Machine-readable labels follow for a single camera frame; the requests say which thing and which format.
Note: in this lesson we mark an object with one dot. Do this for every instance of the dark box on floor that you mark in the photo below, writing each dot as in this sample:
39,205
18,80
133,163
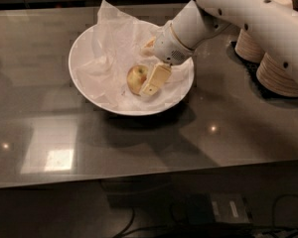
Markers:
217,208

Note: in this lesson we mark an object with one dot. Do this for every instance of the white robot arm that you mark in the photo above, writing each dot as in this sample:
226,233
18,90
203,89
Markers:
273,26

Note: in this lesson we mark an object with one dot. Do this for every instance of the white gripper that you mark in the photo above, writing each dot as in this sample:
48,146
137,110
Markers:
168,49

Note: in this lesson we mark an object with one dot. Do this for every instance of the red yellow apple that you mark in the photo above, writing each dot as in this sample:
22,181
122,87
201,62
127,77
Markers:
136,76

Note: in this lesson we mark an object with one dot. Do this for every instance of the white crumpled paper liner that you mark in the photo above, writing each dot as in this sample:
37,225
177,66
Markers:
119,50

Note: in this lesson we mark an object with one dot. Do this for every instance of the black mat under bowl stacks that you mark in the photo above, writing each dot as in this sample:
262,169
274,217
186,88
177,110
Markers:
260,90

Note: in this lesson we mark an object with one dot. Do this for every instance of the white bowl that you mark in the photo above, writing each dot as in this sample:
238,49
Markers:
81,55

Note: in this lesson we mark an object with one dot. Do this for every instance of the front stack of paper bowls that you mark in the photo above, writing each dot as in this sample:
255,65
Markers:
271,75

